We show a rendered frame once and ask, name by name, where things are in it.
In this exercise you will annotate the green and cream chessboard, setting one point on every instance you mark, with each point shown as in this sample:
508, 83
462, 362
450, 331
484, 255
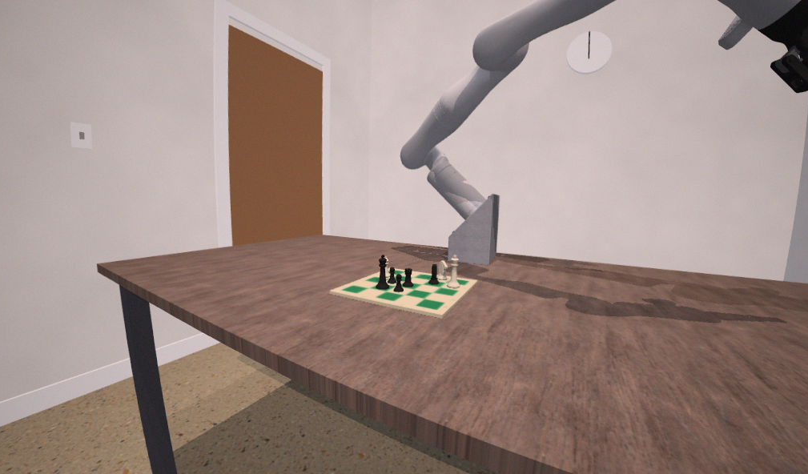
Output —
435, 300

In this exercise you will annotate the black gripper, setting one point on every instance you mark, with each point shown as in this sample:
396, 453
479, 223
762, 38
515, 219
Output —
792, 30

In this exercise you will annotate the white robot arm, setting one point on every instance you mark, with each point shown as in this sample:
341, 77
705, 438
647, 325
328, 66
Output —
493, 51

